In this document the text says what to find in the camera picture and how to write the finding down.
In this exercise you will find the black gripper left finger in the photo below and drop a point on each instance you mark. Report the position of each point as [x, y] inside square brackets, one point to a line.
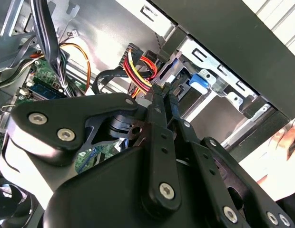
[66, 111]

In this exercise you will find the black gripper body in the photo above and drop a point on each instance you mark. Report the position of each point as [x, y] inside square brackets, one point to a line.
[102, 190]

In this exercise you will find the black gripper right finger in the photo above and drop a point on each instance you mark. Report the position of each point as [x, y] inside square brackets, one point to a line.
[209, 161]

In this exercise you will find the person's hand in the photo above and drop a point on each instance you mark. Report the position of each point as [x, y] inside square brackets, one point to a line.
[280, 140]

